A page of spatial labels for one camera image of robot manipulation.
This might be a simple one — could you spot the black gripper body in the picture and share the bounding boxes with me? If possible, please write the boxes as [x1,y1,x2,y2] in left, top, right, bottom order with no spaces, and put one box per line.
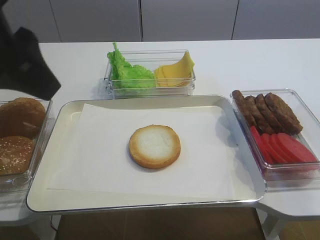
[0,10,61,101]

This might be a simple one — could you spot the bun half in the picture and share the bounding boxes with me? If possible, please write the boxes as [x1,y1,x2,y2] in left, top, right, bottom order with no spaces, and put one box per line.
[128,124,181,169]
[0,97,46,139]

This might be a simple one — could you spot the green lettuce leaves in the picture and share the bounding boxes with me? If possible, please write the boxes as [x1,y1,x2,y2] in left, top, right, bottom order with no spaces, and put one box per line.
[107,42,156,89]

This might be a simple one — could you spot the clear lettuce and cheese bin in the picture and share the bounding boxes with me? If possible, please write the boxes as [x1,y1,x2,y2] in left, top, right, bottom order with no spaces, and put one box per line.
[104,50,196,99]

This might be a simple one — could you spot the yellow cheese slices stack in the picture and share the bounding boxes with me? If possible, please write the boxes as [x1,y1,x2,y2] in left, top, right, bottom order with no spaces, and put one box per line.
[154,51,195,87]

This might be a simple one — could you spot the sesame top bun right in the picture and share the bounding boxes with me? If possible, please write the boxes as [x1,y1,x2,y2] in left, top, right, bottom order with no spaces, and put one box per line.
[0,136,35,176]

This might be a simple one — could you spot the clear bun bin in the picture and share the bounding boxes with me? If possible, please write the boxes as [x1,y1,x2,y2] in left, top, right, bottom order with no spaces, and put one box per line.
[0,99,55,193]

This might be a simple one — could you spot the white parchment paper sheet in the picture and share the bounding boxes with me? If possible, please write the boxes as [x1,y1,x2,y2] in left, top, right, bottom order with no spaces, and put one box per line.
[47,102,256,201]

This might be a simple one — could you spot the silver metal baking tray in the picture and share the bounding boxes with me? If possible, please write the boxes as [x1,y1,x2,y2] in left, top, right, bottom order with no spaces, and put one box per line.
[26,95,267,213]

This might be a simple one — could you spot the brown burger patty leftmost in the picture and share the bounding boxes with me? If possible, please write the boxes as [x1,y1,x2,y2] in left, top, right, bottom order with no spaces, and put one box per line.
[232,90,257,127]

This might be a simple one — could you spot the brown burger patty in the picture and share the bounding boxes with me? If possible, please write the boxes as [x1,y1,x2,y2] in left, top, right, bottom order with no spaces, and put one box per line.
[264,92,303,135]
[245,95,275,135]
[232,90,257,127]
[255,93,284,134]

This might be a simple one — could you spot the red tomato slice leftmost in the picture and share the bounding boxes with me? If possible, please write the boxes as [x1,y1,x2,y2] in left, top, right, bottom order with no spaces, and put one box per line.
[250,125,274,165]

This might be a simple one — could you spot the red tomato slice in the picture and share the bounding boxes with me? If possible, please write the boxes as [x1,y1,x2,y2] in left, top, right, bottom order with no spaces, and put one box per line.
[269,134,297,164]
[275,133,318,163]
[250,125,274,165]
[261,133,288,164]

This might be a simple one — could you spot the brown burger patty rightmost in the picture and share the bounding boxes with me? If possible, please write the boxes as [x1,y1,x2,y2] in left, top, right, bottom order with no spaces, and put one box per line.
[264,92,303,135]

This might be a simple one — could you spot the red tomato slice front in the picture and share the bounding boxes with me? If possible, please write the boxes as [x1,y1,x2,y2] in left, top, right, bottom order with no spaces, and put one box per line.
[275,133,318,163]

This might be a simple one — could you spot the clear patty and tomato bin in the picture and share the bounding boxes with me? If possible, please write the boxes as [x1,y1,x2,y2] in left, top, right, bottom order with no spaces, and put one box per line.
[230,89,320,181]

